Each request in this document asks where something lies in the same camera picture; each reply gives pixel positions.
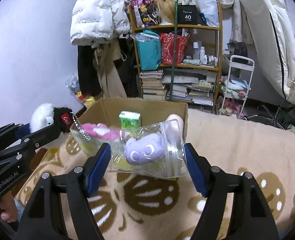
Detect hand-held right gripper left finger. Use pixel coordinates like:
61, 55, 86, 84
16, 142, 112, 240

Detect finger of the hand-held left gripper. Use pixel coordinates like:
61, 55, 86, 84
0, 122, 31, 148
0, 123, 66, 163

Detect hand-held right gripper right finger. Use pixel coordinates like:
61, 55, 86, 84
184, 142, 280, 240

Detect white and black plush keychain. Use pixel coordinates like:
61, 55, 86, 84
30, 102, 91, 154

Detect pink and white plush toy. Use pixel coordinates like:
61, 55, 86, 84
83, 122, 120, 141

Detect purple plush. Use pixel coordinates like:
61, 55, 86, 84
108, 119, 188, 179

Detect pink roll cake plush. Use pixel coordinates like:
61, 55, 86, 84
166, 114, 185, 140

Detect printed cardboard box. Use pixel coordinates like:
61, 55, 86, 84
70, 98, 189, 180

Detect person's left hand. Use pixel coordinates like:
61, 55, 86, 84
0, 197, 20, 222

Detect beige printed blanket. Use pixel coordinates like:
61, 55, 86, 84
13, 109, 295, 240

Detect green white small carton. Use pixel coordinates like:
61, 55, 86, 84
119, 111, 141, 130

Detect yellow snack packets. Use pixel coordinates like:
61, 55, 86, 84
75, 91, 97, 106

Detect clear plastic bag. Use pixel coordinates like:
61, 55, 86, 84
65, 74, 82, 94

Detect pile of books and papers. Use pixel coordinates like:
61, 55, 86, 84
161, 67, 216, 106

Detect black coat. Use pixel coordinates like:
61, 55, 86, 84
77, 44, 103, 97

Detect blue and white packet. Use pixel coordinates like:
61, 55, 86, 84
224, 79, 250, 90

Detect stack of books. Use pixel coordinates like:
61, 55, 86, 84
139, 69, 166, 100

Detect beige coat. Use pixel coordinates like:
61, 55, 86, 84
93, 40, 128, 99

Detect black hanging garment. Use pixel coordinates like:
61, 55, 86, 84
115, 39, 141, 98

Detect green pole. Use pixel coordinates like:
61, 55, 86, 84
169, 0, 180, 101

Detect white trolley cart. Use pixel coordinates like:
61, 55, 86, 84
219, 55, 255, 117

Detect row of white bottles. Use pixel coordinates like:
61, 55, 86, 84
192, 41, 219, 67

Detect red patterned bag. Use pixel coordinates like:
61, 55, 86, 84
159, 31, 190, 66

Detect teal bag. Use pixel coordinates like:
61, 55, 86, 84
131, 29, 162, 71

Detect white puffer jacket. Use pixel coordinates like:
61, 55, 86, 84
70, 0, 130, 46

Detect wooden bookshelf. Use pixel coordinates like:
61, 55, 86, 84
129, 0, 223, 113

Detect black box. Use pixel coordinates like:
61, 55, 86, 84
177, 4, 200, 26

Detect floral curtain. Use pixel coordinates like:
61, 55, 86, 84
217, 0, 253, 46

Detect white plastic bag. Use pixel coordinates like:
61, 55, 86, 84
195, 0, 220, 28

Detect blond wig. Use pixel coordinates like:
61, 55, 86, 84
154, 0, 176, 26

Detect black printed bag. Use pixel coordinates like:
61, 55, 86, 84
130, 0, 156, 28

